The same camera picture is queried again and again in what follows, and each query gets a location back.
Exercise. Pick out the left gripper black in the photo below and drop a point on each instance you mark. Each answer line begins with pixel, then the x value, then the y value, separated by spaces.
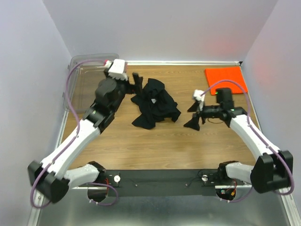
pixel 132 88

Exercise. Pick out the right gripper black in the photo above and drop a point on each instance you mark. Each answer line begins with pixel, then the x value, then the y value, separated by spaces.
pixel 193 123

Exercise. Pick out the black t-shirt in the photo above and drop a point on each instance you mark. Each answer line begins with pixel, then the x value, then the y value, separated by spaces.
pixel 155 105

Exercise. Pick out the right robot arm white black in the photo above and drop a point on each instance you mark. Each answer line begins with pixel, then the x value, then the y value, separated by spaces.
pixel 273 169

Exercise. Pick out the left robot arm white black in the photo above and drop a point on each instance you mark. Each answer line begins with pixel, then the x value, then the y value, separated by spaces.
pixel 52 176

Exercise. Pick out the folded orange t-shirt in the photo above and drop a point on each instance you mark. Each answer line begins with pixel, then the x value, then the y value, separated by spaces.
pixel 214 75

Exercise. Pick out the clear plastic bin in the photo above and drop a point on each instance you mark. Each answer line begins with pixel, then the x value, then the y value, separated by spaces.
pixel 84 80

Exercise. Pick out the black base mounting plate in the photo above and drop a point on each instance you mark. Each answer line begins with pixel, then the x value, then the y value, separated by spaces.
pixel 164 182

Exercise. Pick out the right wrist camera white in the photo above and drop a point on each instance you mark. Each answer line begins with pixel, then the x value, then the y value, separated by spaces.
pixel 199 97

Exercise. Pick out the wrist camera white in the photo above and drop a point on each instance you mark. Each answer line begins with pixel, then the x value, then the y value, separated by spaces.
pixel 116 69
pixel 199 97

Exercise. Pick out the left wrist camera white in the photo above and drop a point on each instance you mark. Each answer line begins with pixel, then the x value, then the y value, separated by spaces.
pixel 116 69

